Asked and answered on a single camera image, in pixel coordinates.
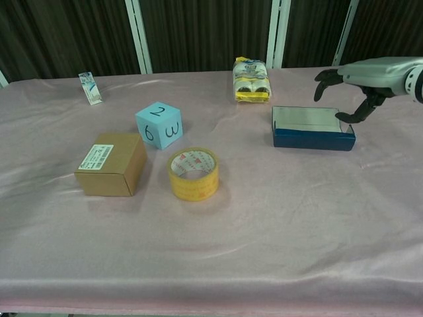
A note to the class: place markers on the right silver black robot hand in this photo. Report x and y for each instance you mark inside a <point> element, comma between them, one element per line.
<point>376,74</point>

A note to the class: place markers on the blue glasses case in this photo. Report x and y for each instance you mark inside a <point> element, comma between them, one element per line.
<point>310,140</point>

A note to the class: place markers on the brown cardboard box with label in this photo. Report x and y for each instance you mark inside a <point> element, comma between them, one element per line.
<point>105,181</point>

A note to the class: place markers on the dark brown partition panel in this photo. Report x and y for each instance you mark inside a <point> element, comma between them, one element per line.
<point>205,33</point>
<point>66,33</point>
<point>390,29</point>
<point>310,29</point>

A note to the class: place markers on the yellow white tissue pack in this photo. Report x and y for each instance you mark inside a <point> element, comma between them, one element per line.
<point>251,79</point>

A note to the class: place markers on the pink tablecloth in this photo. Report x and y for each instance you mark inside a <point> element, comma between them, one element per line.
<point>264,214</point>

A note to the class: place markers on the yellow packing tape roll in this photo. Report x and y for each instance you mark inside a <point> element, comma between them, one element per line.
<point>193,189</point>

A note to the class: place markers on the light blue numbered cube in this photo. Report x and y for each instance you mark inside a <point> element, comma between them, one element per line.
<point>158,114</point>

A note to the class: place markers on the small white blue carton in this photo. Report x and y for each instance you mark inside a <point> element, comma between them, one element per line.
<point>91,87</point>

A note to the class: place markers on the white metal frame post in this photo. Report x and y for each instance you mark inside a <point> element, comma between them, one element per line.
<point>277,39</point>
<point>345,33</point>
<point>140,43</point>
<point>2,79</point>

